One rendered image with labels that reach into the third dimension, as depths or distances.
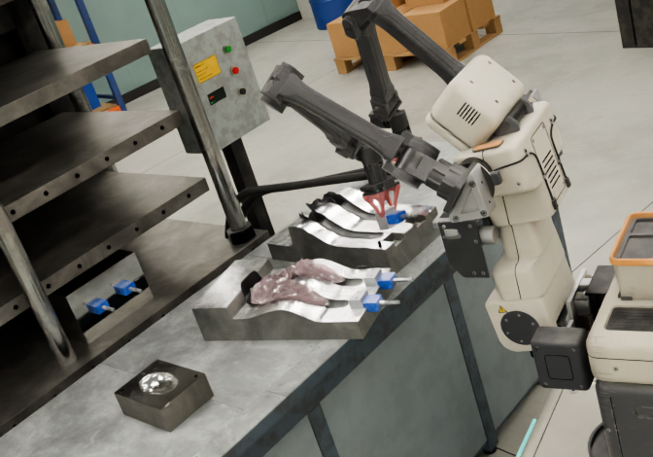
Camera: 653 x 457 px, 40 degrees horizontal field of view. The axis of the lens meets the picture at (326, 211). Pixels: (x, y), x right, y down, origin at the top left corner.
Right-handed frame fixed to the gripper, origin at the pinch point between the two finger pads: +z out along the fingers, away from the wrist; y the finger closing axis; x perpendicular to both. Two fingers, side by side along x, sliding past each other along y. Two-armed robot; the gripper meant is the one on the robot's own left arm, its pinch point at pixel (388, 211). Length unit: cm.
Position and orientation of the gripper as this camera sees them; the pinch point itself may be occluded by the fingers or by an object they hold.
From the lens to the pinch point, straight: 254.1
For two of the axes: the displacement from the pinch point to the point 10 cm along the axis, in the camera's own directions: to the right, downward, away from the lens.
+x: 6.7, -0.7, -7.4
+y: -6.8, 3.5, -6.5
